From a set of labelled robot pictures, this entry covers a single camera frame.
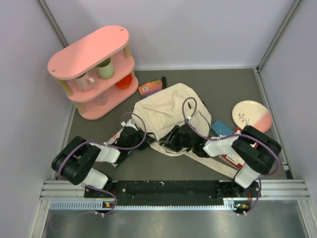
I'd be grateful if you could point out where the cream canvas backpack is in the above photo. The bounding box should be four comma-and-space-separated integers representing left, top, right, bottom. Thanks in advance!
132, 83, 237, 179

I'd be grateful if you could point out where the pink three-tier shelf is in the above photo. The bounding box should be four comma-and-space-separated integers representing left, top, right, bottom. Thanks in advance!
48, 25, 138, 120

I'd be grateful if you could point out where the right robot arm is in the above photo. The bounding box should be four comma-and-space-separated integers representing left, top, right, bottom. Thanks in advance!
158, 124, 282, 196

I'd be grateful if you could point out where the clear glass cup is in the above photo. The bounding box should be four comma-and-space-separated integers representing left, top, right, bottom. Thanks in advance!
95, 91, 108, 106

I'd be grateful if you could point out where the pink mug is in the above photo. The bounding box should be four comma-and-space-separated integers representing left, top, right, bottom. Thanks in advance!
74, 72, 95, 92

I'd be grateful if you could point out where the blue orange book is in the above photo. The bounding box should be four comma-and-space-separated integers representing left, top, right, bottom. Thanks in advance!
138, 79, 165, 99

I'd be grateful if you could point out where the grey cable duct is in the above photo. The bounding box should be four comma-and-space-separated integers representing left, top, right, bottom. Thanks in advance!
49, 198, 237, 211

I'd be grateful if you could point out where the green mug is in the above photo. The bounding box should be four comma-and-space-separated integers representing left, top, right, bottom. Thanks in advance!
96, 58, 115, 79

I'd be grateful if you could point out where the red cream book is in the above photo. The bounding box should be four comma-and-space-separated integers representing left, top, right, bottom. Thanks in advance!
220, 127, 258, 167

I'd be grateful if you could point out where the orange bowl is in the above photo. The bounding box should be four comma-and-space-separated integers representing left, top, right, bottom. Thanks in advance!
115, 74, 133, 89

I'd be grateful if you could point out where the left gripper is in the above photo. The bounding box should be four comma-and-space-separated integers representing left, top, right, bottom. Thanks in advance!
127, 127, 157, 151

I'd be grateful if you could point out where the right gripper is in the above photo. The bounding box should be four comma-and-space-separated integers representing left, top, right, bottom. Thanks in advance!
159, 125, 194, 152

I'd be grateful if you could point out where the blue wallet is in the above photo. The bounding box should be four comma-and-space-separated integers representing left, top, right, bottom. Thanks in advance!
211, 120, 234, 136

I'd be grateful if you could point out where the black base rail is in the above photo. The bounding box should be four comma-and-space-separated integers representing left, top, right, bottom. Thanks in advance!
84, 179, 238, 206

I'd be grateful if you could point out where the pink cream plate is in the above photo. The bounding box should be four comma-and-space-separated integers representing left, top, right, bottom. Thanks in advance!
232, 100, 272, 133

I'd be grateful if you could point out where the floral cover book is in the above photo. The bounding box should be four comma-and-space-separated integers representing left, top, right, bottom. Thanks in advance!
108, 131, 132, 167

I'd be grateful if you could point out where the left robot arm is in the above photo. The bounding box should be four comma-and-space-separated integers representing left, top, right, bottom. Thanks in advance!
51, 126, 150, 197

